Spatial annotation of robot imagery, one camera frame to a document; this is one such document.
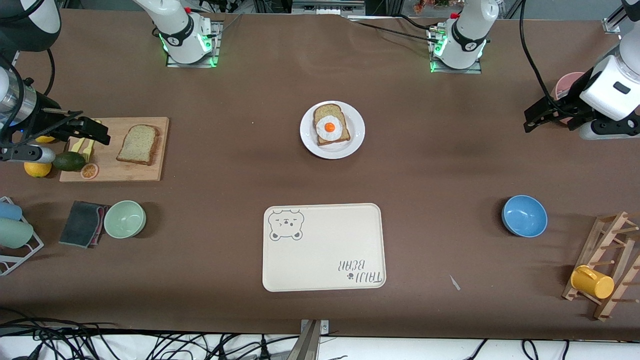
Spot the pale green bowl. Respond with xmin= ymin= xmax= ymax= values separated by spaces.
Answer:
xmin=103 ymin=200 xmax=147 ymax=239

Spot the light blue cup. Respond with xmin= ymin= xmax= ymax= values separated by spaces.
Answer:
xmin=0 ymin=201 xmax=23 ymax=222

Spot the white wire cup rack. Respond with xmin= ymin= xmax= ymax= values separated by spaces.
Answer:
xmin=0 ymin=196 xmax=45 ymax=277

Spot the black cable tangle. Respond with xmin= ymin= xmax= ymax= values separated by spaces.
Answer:
xmin=0 ymin=309 xmax=301 ymax=360

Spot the metal table bracket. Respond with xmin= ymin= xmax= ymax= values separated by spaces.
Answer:
xmin=286 ymin=319 xmax=330 ymax=360

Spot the aluminium frame profile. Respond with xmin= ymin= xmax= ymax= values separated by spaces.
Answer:
xmin=601 ymin=0 xmax=632 ymax=35

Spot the pink bowl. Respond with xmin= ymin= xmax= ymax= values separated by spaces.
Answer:
xmin=554 ymin=72 xmax=587 ymax=124

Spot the brown bread slice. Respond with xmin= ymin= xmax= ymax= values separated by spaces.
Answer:
xmin=313 ymin=102 xmax=352 ymax=147
xmin=116 ymin=124 xmax=161 ymax=166

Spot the grey folded cloth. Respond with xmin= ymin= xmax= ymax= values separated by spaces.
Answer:
xmin=58 ymin=200 xmax=111 ymax=249

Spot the dark green avocado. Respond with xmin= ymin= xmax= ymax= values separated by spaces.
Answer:
xmin=52 ymin=151 xmax=87 ymax=172

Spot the fried egg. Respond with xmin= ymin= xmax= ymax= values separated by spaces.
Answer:
xmin=315 ymin=114 xmax=344 ymax=141

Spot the blue bowl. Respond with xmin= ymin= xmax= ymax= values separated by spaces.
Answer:
xmin=501 ymin=194 xmax=548 ymax=238

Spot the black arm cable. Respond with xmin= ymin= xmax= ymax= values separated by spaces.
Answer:
xmin=0 ymin=47 xmax=57 ymax=101
xmin=518 ymin=0 xmax=557 ymax=113

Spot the yellow mug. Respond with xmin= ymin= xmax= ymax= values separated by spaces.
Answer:
xmin=570 ymin=265 xmax=615 ymax=300

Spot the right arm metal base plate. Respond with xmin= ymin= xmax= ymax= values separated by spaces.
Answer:
xmin=165 ymin=20 xmax=224 ymax=69

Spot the white round plate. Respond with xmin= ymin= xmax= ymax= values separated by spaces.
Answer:
xmin=299 ymin=100 xmax=366 ymax=160

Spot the wooden cutting board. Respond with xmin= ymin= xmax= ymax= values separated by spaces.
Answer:
xmin=59 ymin=117 xmax=170 ymax=183

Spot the wooden peg rack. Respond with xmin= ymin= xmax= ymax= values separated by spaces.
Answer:
xmin=561 ymin=211 xmax=640 ymax=322

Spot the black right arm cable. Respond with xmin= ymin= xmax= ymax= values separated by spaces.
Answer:
xmin=0 ymin=47 xmax=57 ymax=101

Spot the cream bear print tray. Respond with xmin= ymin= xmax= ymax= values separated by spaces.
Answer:
xmin=262 ymin=202 xmax=387 ymax=293

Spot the pale green cup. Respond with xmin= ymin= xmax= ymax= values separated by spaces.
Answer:
xmin=0 ymin=217 xmax=34 ymax=249

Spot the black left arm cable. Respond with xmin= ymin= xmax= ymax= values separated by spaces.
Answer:
xmin=518 ymin=0 xmax=557 ymax=113

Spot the black cable on table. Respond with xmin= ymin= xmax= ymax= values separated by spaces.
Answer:
xmin=350 ymin=14 xmax=437 ymax=45

